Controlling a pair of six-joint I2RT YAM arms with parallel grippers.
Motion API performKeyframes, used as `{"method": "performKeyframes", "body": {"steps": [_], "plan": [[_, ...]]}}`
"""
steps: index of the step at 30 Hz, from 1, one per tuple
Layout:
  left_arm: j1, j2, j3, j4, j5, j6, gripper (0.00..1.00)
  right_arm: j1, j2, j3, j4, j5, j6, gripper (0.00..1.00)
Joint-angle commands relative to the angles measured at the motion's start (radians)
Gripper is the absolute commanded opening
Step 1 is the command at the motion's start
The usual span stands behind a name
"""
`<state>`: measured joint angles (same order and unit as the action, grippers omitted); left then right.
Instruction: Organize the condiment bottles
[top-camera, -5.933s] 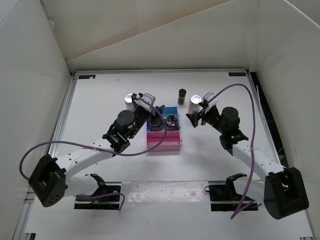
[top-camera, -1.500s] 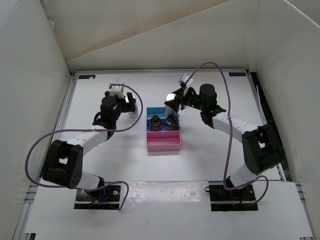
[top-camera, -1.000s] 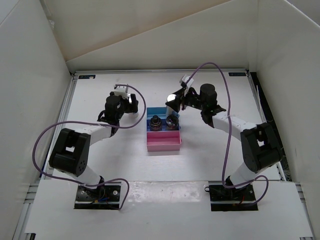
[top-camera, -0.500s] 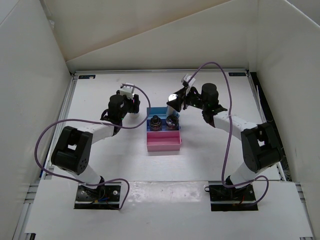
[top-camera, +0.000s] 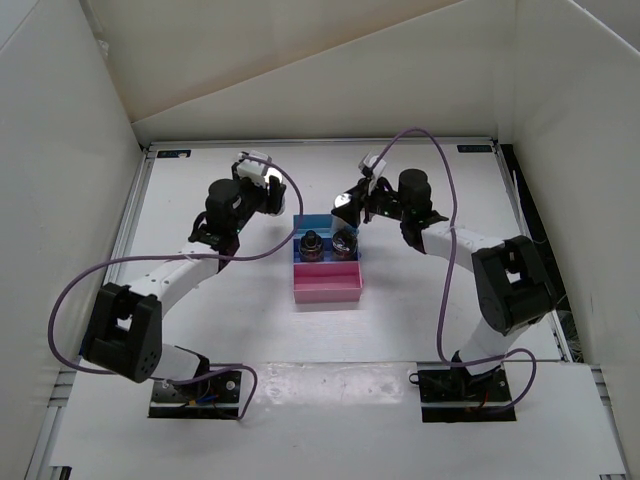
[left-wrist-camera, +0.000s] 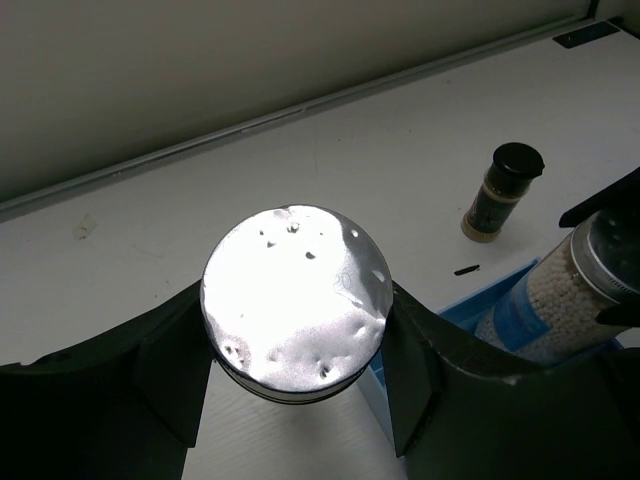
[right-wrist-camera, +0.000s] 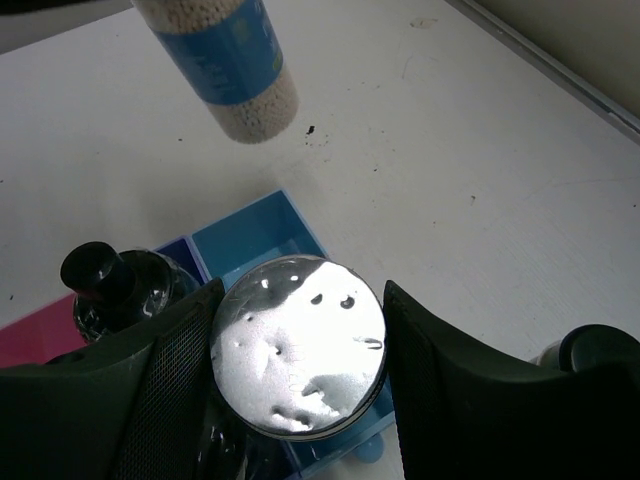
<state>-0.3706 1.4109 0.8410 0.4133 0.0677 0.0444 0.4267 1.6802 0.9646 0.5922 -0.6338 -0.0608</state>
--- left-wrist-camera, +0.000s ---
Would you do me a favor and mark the dark table label right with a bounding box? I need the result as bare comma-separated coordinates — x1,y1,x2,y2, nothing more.
552,22,619,49

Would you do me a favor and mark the small black-cap spice bottle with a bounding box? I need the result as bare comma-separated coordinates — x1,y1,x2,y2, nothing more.
461,142,545,243

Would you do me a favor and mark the light blue tray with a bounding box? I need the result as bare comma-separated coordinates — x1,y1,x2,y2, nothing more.
359,260,639,457

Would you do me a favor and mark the silver-lid salt bottle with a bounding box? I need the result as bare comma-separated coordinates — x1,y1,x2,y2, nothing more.
199,205,393,405
475,206,639,365

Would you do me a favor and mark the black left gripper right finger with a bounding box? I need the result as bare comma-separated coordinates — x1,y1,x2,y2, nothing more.
382,287,639,479

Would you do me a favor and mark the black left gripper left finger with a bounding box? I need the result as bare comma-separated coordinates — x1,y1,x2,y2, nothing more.
1,284,213,479

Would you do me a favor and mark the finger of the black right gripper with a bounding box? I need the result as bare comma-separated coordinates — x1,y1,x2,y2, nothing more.
595,301,639,335
558,168,640,228

